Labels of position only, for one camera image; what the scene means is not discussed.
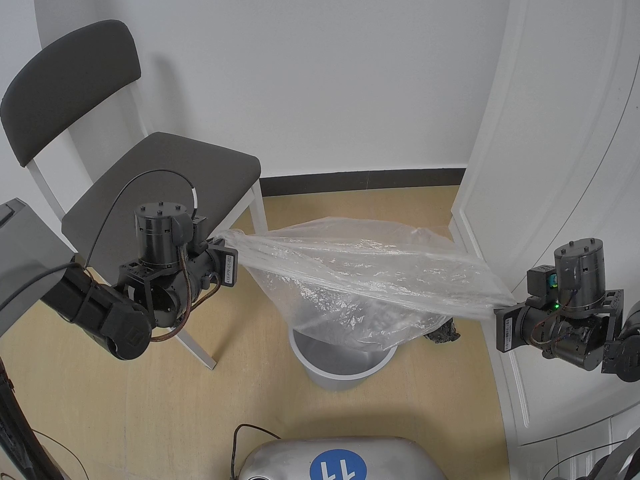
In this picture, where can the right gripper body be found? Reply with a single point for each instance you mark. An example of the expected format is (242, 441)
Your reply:
(537, 330)

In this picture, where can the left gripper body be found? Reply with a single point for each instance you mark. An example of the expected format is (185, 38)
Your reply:
(210, 268)

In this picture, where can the black plastic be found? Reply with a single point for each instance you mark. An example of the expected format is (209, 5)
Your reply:
(442, 333)

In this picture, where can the clear plastic bag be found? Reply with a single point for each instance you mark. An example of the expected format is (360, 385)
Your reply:
(350, 268)

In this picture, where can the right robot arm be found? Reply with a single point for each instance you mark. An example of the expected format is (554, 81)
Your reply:
(580, 268)

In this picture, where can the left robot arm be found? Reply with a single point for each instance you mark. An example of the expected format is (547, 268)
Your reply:
(100, 313)

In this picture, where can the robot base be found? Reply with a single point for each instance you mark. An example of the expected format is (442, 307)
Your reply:
(345, 460)

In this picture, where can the white trash bin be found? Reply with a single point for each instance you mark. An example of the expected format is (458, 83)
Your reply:
(345, 373)

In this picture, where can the grey chair white legs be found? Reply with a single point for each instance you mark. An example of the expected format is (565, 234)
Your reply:
(160, 193)

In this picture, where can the white door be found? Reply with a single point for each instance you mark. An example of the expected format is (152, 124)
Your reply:
(550, 118)

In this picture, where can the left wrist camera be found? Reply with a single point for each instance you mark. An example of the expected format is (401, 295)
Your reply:
(199, 228)

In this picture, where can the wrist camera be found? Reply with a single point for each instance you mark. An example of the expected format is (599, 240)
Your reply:
(540, 283)
(199, 228)

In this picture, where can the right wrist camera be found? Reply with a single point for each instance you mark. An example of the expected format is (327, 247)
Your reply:
(540, 283)

